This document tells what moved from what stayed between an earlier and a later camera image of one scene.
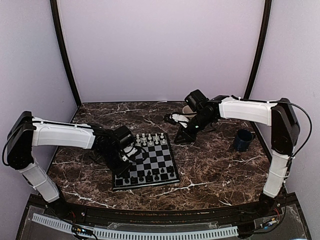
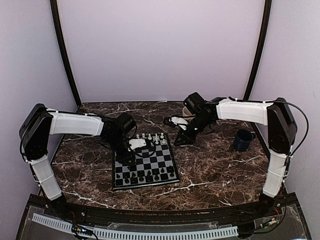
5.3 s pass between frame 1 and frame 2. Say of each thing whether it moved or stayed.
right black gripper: stayed
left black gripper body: moved
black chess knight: stayed
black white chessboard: stayed
